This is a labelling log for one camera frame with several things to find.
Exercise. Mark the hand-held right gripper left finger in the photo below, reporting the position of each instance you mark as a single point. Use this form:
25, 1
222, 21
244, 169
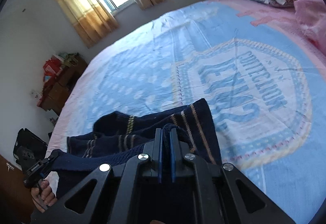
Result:
159, 152

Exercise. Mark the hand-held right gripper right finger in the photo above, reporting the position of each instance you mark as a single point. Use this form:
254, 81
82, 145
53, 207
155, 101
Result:
173, 152

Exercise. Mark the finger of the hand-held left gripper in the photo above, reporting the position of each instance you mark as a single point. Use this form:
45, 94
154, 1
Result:
49, 163

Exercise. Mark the navy patterned knit sweater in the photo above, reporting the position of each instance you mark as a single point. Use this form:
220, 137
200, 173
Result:
122, 124

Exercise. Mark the person's left hand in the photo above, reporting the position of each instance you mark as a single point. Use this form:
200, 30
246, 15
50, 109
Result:
45, 196

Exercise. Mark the brown wooden door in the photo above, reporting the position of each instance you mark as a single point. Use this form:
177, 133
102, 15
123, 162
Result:
5, 165

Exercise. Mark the black folding chair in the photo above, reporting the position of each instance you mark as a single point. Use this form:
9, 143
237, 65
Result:
33, 137

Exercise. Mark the wooden desk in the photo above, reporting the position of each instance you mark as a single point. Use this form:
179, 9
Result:
58, 91

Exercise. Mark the bed with pastel sheet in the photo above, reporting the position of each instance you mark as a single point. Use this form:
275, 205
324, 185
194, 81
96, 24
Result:
203, 61

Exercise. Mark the red gift box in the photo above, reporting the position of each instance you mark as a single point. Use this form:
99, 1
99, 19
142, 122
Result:
51, 66

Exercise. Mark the green potted plant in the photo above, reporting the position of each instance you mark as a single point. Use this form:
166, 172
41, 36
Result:
70, 59

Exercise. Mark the wide beige window curtain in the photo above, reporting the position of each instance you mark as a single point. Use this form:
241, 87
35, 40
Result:
84, 15

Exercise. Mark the pink quilt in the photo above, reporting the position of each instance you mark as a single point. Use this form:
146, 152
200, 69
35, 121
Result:
313, 17

